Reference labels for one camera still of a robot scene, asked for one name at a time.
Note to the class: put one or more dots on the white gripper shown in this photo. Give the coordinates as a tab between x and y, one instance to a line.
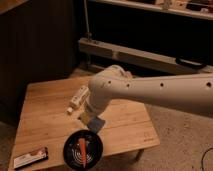
87	115

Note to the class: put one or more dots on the wall shelf with items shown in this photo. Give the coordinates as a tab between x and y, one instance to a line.
156	8

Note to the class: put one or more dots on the black ceramic bowl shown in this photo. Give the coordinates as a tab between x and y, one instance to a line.
72	154

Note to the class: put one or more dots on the wooden table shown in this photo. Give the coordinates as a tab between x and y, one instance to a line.
45	123

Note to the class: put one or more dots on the orange carrot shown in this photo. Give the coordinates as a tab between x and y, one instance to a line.
82	144

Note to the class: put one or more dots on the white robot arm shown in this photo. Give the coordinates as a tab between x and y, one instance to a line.
189	93

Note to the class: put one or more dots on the black chocolate bar pack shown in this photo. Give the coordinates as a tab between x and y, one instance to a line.
30	157

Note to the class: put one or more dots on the white tube bottle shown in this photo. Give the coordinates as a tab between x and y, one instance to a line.
78	99

